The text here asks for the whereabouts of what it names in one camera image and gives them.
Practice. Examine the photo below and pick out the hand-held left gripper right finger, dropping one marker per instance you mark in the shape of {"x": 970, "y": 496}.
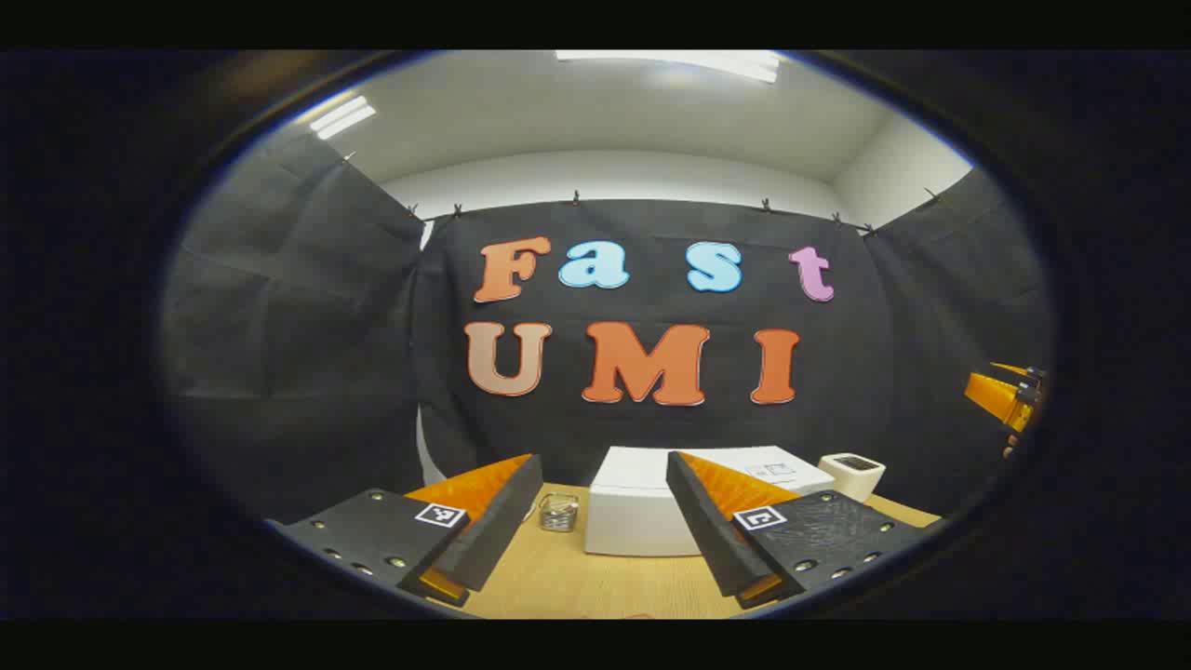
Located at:
{"x": 707, "y": 521}

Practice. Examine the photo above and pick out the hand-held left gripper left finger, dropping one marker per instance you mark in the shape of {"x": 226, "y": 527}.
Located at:
{"x": 498, "y": 521}

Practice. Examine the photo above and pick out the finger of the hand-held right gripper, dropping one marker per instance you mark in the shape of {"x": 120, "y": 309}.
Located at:
{"x": 996, "y": 395}

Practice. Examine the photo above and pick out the white microwave oven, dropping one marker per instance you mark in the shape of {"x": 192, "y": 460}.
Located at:
{"x": 633, "y": 521}

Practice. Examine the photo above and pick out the small metal mesh holder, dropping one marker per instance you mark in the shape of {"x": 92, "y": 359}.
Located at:
{"x": 558, "y": 514}

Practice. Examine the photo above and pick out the white toaster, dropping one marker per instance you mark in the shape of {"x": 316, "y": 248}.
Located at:
{"x": 851, "y": 479}

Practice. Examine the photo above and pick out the black backdrop cloth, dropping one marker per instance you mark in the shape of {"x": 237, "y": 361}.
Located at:
{"x": 307, "y": 307}

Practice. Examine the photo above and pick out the small ceiling light panel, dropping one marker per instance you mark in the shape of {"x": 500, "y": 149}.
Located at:
{"x": 342, "y": 117}

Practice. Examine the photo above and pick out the long ceiling light panel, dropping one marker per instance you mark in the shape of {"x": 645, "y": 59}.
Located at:
{"x": 679, "y": 63}

